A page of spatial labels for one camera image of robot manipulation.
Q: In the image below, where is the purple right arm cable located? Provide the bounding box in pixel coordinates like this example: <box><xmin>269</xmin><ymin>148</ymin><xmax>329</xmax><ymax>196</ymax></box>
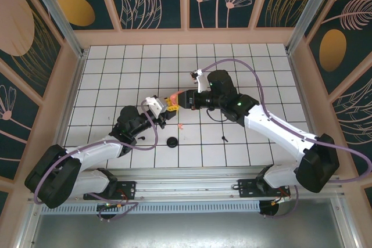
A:
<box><xmin>200</xmin><ymin>58</ymin><xmax>366</xmax><ymax>220</ymax></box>

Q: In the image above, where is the grey metal sheet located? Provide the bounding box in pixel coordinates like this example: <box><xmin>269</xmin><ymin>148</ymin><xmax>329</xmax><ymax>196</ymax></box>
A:
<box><xmin>27</xmin><ymin>211</ymin><xmax>354</xmax><ymax>248</ymax></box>

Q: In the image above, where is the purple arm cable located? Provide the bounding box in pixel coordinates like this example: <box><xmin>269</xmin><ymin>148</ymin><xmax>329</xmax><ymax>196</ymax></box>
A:
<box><xmin>33</xmin><ymin>99</ymin><xmax>159</xmax><ymax>222</ymax></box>
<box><xmin>200</xmin><ymin>58</ymin><xmax>366</xmax><ymax>220</ymax></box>

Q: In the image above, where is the aluminium frame post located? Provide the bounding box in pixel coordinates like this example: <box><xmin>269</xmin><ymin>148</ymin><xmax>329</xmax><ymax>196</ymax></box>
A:
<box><xmin>22</xmin><ymin>0</ymin><xmax>88</xmax><ymax>59</ymax></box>
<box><xmin>285</xmin><ymin>0</ymin><xmax>346</xmax><ymax>55</ymax></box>

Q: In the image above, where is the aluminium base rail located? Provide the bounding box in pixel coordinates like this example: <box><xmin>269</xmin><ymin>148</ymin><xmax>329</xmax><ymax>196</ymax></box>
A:
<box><xmin>83</xmin><ymin>167</ymin><xmax>346</xmax><ymax>202</ymax></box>

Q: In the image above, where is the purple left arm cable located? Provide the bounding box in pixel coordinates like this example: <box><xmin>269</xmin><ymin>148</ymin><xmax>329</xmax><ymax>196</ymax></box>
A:
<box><xmin>33</xmin><ymin>99</ymin><xmax>159</xmax><ymax>222</ymax></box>

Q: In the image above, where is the grey slotted cable duct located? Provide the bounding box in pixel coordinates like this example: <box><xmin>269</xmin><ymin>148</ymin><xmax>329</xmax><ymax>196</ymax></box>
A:
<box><xmin>40</xmin><ymin>200</ymin><xmax>261</xmax><ymax>214</ymax></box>

